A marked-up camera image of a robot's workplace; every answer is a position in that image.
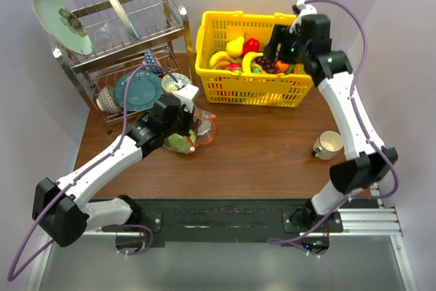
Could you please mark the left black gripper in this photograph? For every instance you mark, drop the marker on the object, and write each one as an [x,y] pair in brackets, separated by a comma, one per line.
[189,117]

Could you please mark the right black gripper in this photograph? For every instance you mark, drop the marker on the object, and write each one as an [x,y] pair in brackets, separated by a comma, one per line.
[278,35]

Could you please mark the green cabbage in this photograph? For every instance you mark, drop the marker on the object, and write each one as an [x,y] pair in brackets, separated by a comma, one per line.
[178,143]

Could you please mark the clear orange zip bag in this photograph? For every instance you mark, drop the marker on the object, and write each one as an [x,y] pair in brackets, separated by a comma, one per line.
[204,129]

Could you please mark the dark purple grapes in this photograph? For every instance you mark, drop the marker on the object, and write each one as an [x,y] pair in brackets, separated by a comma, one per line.
[270,67]

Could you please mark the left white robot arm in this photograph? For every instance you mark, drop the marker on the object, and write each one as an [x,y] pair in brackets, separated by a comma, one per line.
[63,208]

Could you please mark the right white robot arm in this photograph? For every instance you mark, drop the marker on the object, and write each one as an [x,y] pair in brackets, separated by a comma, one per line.
[367,158]

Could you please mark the red bell pepper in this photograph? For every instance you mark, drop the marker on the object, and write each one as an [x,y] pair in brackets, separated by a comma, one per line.
[251,45]

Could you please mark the yellow interior patterned bowl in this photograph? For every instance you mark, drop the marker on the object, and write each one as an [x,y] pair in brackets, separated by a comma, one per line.
[169,85]

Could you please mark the orange fruit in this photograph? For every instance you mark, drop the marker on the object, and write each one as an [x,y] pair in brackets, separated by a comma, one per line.
[281,67]

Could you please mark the teal scalloped plate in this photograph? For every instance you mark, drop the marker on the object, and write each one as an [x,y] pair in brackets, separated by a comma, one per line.
[144,90]

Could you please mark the long yellow banana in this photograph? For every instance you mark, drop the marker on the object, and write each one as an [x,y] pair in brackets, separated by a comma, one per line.
[248,59]

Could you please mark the yellow pear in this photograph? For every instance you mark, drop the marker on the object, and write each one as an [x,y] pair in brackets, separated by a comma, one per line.
[234,48]

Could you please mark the red dragon fruit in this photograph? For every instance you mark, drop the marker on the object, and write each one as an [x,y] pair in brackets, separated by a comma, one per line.
[233,67]

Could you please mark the blue zigzag patterned cup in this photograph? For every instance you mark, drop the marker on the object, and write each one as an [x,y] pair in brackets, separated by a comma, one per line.
[150,58]

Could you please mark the yellow plastic basket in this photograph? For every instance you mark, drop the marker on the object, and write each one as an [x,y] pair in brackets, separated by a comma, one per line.
[226,87]

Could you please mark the yellow banana bunch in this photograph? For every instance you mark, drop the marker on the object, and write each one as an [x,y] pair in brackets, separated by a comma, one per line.
[219,60]

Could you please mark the patterned cup on rack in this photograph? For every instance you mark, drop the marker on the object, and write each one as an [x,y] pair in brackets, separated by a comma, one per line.
[106,102]

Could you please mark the steel two-tier dish rack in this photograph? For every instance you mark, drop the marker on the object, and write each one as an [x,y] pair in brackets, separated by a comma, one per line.
[163,27]

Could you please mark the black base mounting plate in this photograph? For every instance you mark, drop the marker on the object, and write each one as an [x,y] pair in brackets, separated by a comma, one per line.
[220,221]

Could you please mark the cream mug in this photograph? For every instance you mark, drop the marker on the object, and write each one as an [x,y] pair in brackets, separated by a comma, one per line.
[327,145]

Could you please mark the mint green floral plate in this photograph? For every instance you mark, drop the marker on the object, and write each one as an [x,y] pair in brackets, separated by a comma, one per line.
[63,25]

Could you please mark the cream and blue plate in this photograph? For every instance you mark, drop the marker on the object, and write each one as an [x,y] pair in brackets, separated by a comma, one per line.
[124,18]

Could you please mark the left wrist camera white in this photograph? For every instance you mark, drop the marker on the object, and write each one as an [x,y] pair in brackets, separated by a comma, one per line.
[188,95]

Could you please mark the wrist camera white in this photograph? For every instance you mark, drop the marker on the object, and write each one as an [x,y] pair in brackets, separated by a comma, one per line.
[188,95]
[301,9]

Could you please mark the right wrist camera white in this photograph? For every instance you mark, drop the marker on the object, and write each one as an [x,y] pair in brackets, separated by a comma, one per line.
[301,9]

